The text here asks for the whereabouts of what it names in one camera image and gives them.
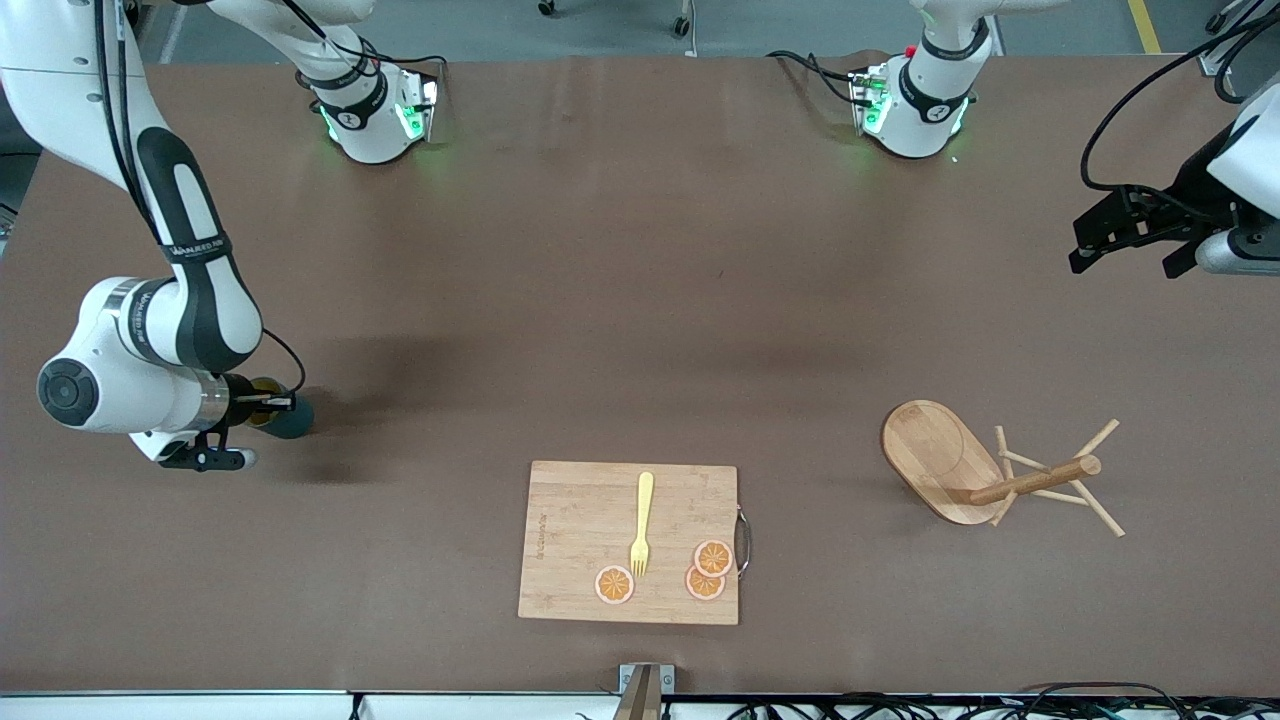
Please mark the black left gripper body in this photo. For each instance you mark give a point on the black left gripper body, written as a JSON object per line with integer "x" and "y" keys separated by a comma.
{"x": 1188, "y": 205}

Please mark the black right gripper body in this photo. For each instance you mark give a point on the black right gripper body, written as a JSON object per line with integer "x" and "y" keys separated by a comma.
{"x": 241, "y": 393}

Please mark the teal cup yellow inside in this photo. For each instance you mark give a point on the teal cup yellow inside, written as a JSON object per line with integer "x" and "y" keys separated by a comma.
{"x": 295, "y": 422}

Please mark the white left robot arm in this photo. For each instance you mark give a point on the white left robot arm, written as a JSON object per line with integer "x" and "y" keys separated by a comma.
{"x": 930, "y": 100}

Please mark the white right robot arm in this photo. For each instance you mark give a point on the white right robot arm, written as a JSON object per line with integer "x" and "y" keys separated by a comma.
{"x": 190, "y": 300}

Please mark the wooden mug tree rack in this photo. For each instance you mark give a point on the wooden mug tree rack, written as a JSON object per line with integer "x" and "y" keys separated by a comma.
{"x": 930, "y": 455}

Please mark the bamboo cutting board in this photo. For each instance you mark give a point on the bamboo cutting board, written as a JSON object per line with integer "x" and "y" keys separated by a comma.
{"x": 580, "y": 540}

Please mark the yellow plastic fork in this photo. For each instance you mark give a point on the yellow plastic fork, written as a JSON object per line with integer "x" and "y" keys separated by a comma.
{"x": 645, "y": 500}

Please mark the orange slice toy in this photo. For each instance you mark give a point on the orange slice toy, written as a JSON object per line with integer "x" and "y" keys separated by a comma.
{"x": 614, "y": 585}
{"x": 713, "y": 557}
{"x": 700, "y": 588}

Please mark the aluminium frame post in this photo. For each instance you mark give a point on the aluminium frame post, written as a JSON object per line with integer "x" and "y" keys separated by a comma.
{"x": 1215, "y": 62}

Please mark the white table edge rail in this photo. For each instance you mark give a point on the white table edge rail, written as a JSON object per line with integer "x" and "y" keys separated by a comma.
{"x": 200, "y": 708}

